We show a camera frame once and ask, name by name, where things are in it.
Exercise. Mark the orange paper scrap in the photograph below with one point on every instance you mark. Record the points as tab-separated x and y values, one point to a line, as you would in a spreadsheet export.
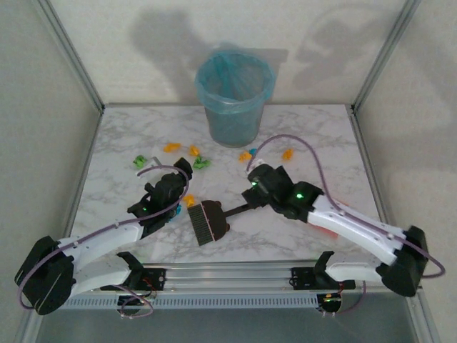
189	199
194	150
245	156
171	146
287	154

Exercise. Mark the blue paper scrap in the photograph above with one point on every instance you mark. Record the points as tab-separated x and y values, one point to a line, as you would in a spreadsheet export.
177	211
252	151

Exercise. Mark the dark brown hand brush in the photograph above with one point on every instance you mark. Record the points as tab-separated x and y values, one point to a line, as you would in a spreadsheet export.
214	221

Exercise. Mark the red plastic dustpan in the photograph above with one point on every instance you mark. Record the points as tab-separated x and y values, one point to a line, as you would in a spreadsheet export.
326	232

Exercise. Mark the green paper scrap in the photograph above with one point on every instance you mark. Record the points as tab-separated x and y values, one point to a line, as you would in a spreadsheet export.
140	161
201	163

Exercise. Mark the grey mesh trash bin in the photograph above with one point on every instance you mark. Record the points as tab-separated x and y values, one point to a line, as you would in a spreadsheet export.
232	141

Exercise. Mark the black base electronics box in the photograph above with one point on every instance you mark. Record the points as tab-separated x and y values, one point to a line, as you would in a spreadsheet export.
332	303

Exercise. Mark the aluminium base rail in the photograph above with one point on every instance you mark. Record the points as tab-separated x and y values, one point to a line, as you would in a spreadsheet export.
228	275

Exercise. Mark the aluminium table side rail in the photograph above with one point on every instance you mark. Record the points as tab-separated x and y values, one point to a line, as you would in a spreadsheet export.
84	171
367	168

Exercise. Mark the aluminium frame post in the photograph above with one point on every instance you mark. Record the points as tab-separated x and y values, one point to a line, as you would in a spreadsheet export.
385	53
71	57

